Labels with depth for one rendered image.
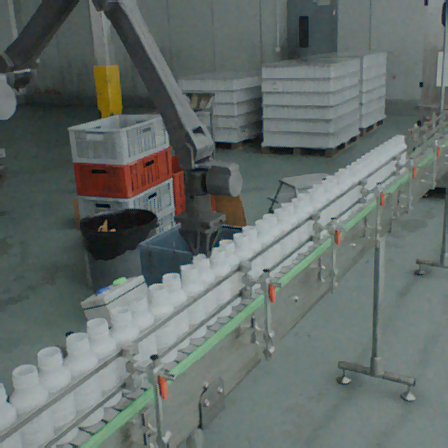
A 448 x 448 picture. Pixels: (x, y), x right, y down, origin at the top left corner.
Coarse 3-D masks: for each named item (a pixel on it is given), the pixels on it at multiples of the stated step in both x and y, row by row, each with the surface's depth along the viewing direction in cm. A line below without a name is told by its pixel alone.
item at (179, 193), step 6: (174, 156) 515; (174, 162) 516; (174, 168) 518; (180, 168) 515; (186, 168) 512; (174, 174) 449; (180, 174) 456; (174, 180) 451; (180, 180) 458; (174, 186) 452; (180, 186) 458; (174, 192) 454; (180, 192) 459; (174, 198) 455; (180, 198) 459
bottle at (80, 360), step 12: (72, 336) 108; (84, 336) 108; (72, 348) 106; (84, 348) 106; (72, 360) 106; (84, 360) 107; (96, 360) 108; (72, 372) 106; (84, 372) 106; (84, 384) 107; (96, 384) 109; (84, 396) 108; (96, 396) 109; (84, 408) 108; (84, 420) 109; (96, 420) 110
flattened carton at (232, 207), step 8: (216, 200) 517; (224, 200) 513; (232, 200) 509; (240, 200) 506; (216, 208) 521; (224, 208) 517; (232, 208) 513; (240, 208) 509; (232, 216) 517; (240, 216) 513; (224, 224) 525; (232, 224) 521; (240, 224) 517
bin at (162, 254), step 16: (160, 240) 229; (176, 240) 238; (192, 240) 244; (144, 256) 218; (160, 256) 214; (176, 256) 211; (192, 256) 207; (144, 272) 221; (160, 272) 217; (176, 272) 213
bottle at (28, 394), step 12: (24, 372) 99; (36, 372) 98; (12, 384) 98; (24, 384) 96; (36, 384) 98; (12, 396) 98; (24, 396) 97; (36, 396) 97; (48, 396) 99; (24, 408) 96; (36, 420) 97; (48, 420) 99; (24, 432) 98; (36, 432) 98; (48, 432) 100; (24, 444) 98; (36, 444) 99
